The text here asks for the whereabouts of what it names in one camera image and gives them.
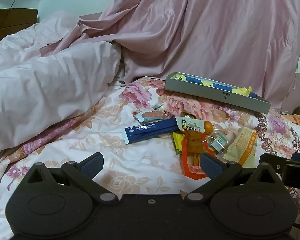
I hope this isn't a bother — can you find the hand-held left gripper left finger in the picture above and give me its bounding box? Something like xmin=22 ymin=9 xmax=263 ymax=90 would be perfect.
xmin=21 ymin=152 xmax=118 ymax=205

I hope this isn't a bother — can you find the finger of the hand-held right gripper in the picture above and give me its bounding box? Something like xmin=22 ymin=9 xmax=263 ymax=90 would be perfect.
xmin=259 ymin=153 xmax=291 ymax=175

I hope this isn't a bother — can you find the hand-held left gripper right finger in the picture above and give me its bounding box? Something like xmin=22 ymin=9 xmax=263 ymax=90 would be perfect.
xmin=185 ymin=152 xmax=282 ymax=204

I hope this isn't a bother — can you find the red tofu snack packet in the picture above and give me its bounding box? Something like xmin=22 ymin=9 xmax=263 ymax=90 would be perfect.
xmin=181 ymin=130 xmax=217 ymax=180

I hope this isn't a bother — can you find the yellow-orange bread packet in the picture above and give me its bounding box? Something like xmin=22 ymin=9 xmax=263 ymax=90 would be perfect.
xmin=222 ymin=126 xmax=258 ymax=168

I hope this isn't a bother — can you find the white face-print snack packet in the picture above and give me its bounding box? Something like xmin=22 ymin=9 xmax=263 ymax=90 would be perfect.
xmin=174 ymin=116 xmax=207 ymax=133

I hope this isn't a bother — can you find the dark blue long packet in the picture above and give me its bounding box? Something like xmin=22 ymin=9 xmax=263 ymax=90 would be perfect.
xmin=124 ymin=117 xmax=178 ymax=145

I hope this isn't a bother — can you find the grey cardboard box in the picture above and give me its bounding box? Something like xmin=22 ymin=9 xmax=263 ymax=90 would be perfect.
xmin=164 ymin=72 xmax=272 ymax=115

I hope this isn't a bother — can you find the light blue sausage packet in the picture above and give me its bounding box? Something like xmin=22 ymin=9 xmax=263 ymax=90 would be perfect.
xmin=132 ymin=110 xmax=174 ymax=125

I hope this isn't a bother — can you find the clear green-label snack packet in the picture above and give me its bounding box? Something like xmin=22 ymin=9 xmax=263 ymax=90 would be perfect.
xmin=207 ymin=132 xmax=234 ymax=154

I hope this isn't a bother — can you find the floral bed sheet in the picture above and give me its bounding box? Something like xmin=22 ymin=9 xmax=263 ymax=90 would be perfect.
xmin=0 ymin=76 xmax=300 ymax=240

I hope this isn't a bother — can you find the yellow-green snack packet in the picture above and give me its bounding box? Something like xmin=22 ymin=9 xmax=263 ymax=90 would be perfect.
xmin=172 ymin=131 xmax=188 ymax=155

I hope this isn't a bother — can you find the pale pink quilt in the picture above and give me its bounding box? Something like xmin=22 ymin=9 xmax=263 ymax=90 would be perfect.
xmin=0 ymin=11 xmax=127 ymax=155

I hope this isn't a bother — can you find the pink satin duvet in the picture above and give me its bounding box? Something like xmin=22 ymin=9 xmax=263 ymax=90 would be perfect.
xmin=40 ymin=0 xmax=300 ymax=110

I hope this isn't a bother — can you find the wooden headboard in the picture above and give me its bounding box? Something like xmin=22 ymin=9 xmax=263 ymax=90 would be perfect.
xmin=0 ymin=9 xmax=38 ymax=44

